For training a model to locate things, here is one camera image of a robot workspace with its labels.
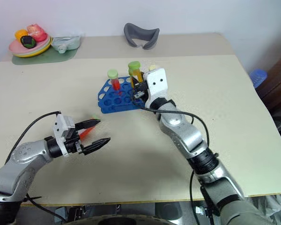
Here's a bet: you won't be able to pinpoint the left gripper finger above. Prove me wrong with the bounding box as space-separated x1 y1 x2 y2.
74 119 102 136
79 137 111 156

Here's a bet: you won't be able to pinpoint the red test tube green cap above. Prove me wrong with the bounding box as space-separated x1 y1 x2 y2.
107 69 121 91
79 113 100 139

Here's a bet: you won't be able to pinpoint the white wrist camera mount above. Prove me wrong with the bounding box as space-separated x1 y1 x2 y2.
52 113 76 157
144 67 168 108

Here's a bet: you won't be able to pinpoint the pink plate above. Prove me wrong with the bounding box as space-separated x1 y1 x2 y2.
8 37 52 55

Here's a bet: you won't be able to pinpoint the orange toy fruit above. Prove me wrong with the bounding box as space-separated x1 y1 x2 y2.
15 29 30 41

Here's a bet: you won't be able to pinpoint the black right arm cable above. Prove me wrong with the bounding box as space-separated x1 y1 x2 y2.
140 106 210 225

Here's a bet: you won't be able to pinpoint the green placemat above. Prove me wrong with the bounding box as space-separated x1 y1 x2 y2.
11 35 82 66

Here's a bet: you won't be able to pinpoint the grey foam face pad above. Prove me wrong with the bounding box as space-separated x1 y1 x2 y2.
123 22 160 51

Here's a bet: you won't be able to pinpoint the silver metal part under table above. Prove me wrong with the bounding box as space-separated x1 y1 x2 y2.
154 201 192 222

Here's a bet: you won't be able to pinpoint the black green toy fruit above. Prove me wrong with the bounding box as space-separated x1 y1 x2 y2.
20 35 36 49

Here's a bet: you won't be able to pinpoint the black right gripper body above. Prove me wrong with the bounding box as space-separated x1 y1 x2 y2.
130 80 151 105

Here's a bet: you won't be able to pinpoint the light green crumpled cloth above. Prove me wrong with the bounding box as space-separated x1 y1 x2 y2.
51 35 81 54

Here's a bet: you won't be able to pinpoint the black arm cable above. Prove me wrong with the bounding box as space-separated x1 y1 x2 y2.
4 111 62 165
140 106 210 225

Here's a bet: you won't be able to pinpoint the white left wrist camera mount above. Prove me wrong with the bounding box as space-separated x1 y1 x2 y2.
52 113 76 157

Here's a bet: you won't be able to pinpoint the thin black cable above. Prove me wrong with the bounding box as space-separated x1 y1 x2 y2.
25 194 67 223

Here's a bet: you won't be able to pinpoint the blue test tube rack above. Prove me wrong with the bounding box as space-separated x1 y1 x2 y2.
97 76 147 115

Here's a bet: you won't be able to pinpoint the yellow test tube green cap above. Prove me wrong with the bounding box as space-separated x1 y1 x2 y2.
127 61 142 91

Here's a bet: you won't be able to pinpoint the brown wooden furniture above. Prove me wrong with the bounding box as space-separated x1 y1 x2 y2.
257 50 281 113

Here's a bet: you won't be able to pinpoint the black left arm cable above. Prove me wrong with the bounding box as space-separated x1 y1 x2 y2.
4 111 62 165

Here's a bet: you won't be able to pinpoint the stacked plates with toy food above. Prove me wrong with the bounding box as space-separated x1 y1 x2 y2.
13 37 53 58

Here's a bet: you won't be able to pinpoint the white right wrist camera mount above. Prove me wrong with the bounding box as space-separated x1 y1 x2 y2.
144 67 168 108

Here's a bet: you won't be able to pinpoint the pink red toy fruit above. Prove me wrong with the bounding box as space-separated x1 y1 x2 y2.
27 23 47 43

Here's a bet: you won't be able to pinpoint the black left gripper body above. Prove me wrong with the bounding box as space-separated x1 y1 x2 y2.
65 128 86 156

